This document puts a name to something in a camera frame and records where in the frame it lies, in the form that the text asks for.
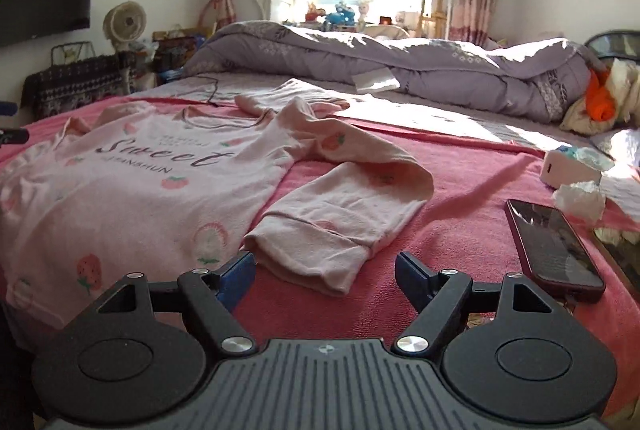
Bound smartphone in red case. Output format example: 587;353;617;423
505;198;607;304

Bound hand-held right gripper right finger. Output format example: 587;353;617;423
391;251;553;357

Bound wooden easel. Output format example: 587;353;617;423
417;0;448;41

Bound white paper booklet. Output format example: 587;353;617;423
352;66;401;93

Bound folded pink pajama pants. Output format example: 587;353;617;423
234;78;352;117

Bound pink hula hoop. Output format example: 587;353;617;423
197;0;266;36

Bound crumpled white tissue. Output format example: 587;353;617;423
552;180;608;223

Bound grey purple bed sheet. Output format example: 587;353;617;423
127;70;561;156

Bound patterned dark cabinet cloth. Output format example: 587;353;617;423
22;52;138;121

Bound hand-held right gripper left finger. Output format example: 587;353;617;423
97;250;258;356

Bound orange garment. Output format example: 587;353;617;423
585;69;617;122

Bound dark bed headboard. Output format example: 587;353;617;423
584;29;640;61

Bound pink strawberry pajama top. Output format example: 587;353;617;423
0;97;435;328

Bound blue plush toy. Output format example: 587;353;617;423
325;0;357;28

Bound purple leaf print pillow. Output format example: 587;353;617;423
590;127;640;171

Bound purple floral quilt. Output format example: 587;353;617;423
182;21;608;126

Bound black charging cable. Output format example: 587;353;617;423
182;77;261;131

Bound beige round fan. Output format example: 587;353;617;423
102;1;148;56

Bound black wire basket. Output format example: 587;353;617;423
50;41;98;68

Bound white tissue pack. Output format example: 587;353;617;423
541;145;616;189

